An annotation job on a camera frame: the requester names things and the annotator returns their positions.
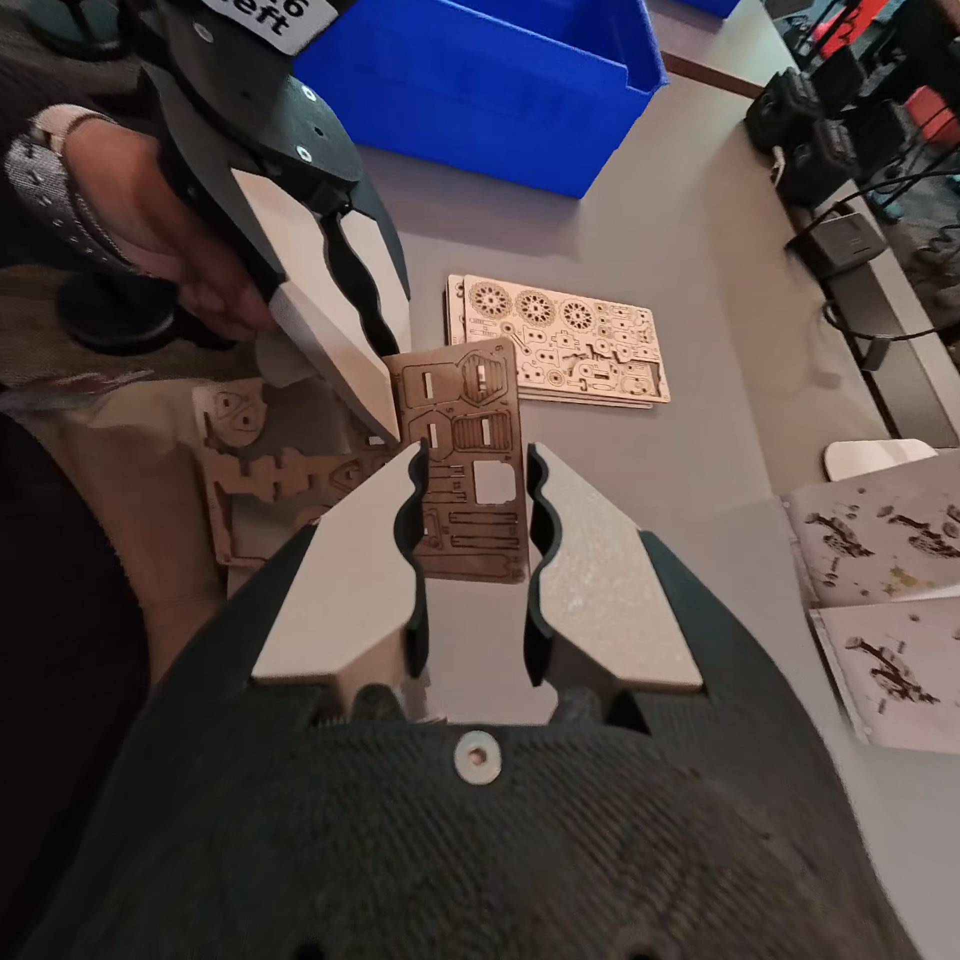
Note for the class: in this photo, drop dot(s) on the folded assembly instruction booklet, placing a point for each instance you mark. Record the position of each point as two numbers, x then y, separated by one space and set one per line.
885 660

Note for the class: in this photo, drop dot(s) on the person's left hand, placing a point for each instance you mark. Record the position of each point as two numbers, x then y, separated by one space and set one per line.
150 217

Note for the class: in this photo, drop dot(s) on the document stand with white base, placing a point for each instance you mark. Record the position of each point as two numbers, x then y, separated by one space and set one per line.
877 459

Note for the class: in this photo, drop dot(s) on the wooden sheet with large cutouts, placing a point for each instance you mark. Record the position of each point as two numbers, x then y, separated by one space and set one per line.
262 472

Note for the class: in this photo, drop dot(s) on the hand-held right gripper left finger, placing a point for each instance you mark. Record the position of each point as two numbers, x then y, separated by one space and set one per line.
337 600

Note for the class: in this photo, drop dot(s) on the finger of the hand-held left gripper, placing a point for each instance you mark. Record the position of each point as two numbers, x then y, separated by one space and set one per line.
386 277
315 300

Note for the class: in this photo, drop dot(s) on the stack of wooden puzzle sheets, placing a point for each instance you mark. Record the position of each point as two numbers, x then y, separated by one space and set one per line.
600 352

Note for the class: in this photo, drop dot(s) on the black battery charger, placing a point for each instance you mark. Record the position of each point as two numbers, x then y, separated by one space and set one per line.
817 169
784 112

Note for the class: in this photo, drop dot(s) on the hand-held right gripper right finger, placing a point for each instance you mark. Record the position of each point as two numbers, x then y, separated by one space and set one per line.
615 600

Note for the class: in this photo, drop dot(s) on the grey desk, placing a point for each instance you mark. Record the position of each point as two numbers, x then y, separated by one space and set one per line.
675 487

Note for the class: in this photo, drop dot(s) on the wooden sheet with slotted panels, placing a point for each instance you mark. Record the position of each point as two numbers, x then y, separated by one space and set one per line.
499 442

